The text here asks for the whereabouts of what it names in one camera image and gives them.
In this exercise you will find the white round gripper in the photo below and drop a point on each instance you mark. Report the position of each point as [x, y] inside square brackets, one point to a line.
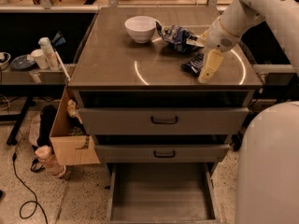
[219, 37]

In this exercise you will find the dark blue rxbar wrapper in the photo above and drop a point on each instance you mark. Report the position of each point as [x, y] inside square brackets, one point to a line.
[195, 65]

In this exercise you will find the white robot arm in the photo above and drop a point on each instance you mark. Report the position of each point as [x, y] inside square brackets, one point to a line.
[267, 189]

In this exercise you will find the grey drawer cabinet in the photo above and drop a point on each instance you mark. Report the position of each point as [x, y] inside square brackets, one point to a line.
[113, 71]

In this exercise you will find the grey top drawer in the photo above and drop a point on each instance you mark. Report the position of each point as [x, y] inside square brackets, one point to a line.
[162, 121]

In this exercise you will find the grey middle drawer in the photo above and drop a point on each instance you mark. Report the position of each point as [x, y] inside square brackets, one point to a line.
[160, 153]

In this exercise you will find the grey open bottom drawer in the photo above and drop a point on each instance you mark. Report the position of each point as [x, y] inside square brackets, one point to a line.
[161, 193]

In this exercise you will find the crumpled blue chip bag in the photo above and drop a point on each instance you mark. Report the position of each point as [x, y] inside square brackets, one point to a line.
[179, 38]

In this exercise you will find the white ceramic bowl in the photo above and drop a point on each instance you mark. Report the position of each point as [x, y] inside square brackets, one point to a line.
[141, 28]

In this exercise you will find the grey side shelf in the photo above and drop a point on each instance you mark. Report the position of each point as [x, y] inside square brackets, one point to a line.
[35, 76]

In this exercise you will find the white spray bottle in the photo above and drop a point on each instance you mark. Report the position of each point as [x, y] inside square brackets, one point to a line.
[49, 53]

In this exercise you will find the white paper cup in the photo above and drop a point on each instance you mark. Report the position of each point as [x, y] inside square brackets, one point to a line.
[40, 58]

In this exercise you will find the brown cardboard box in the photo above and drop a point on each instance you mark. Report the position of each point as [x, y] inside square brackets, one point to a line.
[70, 149]

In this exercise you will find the black bag on floor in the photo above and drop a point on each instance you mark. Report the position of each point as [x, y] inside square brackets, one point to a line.
[40, 127]

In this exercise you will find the blue round plate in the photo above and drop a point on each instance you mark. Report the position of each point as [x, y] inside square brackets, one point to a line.
[23, 63]

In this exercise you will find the pink plastic bottle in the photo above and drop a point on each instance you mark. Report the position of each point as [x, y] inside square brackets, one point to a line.
[48, 159]

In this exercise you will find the small bowl at left edge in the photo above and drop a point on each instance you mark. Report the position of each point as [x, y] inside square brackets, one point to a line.
[4, 60]

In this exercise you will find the black table leg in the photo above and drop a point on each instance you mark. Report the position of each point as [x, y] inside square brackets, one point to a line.
[12, 141]

